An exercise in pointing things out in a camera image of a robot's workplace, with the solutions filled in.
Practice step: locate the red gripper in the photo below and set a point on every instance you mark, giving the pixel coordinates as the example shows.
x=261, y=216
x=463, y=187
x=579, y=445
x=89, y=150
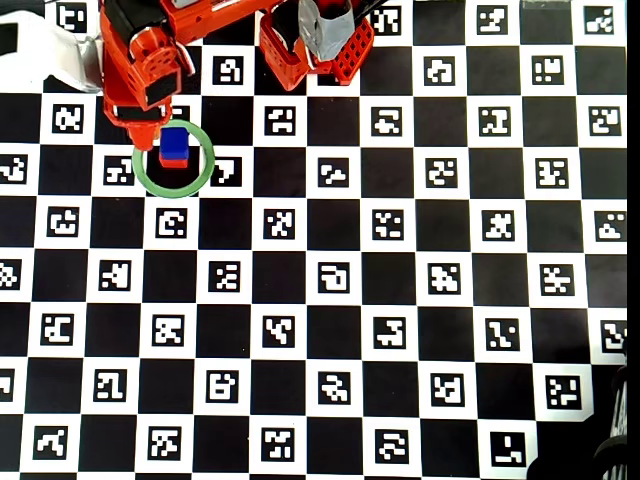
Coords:
x=133, y=114

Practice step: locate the blue cube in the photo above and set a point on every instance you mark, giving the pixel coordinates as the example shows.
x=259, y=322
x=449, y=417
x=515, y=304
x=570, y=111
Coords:
x=174, y=142

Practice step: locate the red cube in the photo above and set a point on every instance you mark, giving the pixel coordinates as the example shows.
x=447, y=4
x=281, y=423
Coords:
x=174, y=163

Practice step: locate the black white marker board mat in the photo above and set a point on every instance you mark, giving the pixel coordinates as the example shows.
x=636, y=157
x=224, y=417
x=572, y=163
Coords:
x=400, y=300

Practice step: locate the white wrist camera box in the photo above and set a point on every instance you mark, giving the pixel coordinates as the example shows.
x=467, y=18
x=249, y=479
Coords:
x=60, y=50

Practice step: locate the black camera stand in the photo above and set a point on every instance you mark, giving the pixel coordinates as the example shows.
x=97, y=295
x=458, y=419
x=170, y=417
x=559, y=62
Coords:
x=607, y=452

